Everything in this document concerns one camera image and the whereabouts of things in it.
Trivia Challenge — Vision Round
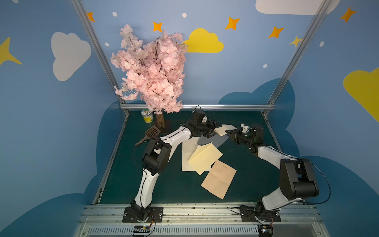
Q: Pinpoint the yellow envelope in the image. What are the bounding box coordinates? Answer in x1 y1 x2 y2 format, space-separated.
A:
188 143 223 175

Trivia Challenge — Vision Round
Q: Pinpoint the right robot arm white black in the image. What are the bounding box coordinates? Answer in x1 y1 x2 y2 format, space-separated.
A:
226 124 319 215

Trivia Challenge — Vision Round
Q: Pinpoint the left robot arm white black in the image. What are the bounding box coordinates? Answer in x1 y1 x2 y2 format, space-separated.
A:
130 109 222 222

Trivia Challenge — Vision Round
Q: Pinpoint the grey envelope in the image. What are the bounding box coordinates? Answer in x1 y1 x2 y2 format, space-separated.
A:
197 133 229 148

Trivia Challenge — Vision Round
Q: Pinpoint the brown letter paper front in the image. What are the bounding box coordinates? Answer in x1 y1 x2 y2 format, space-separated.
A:
201 161 236 199

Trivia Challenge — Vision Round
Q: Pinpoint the cream paper sheet centre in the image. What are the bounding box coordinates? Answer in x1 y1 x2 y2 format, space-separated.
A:
182 137 200 171

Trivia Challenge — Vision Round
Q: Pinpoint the brown slotted scoop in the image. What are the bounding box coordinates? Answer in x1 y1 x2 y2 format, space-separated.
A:
135 125 161 147

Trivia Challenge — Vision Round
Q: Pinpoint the yellow green tin can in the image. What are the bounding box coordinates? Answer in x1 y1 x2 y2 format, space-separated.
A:
141 108 154 123

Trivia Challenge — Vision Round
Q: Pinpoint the pink cherry blossom tree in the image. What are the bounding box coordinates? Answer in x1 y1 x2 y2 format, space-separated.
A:
111 25 187 115

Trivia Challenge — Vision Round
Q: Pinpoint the back horizontal aluminium bar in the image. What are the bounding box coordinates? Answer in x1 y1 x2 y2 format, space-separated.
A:
120 103 275 111

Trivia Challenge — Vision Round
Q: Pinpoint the right small circuit board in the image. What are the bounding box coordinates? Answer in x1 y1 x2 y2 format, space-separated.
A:
258 225 273 237

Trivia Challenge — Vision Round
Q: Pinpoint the small circuit board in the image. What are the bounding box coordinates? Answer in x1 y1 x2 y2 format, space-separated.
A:
258 225 273 237
132 226 152 237

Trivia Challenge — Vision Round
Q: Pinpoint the left small circuit board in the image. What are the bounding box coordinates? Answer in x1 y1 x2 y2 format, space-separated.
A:
132 226 152 237

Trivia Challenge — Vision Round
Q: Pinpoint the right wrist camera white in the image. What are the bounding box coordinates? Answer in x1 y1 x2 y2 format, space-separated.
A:
241 123 250 133

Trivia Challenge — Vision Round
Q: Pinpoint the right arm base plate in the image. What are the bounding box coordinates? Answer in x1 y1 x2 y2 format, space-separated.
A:
239 205 281 223

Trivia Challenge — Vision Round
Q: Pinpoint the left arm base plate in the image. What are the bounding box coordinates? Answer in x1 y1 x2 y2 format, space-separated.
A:
122 206 163 223

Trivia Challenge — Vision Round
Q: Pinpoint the aluminium rail base frame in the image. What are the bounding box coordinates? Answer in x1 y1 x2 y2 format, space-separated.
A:
74 202 329 237

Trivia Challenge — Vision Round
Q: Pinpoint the right aluminium frame post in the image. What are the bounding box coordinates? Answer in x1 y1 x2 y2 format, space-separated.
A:
263 0 333 118

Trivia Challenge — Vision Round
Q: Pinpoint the aluminium frame post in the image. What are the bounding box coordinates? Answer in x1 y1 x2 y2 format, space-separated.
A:
70 0 130 116
263 0 333 118

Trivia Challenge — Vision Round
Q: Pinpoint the left aluminium frame post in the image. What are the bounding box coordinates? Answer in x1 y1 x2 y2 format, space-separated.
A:
70 0 130 116

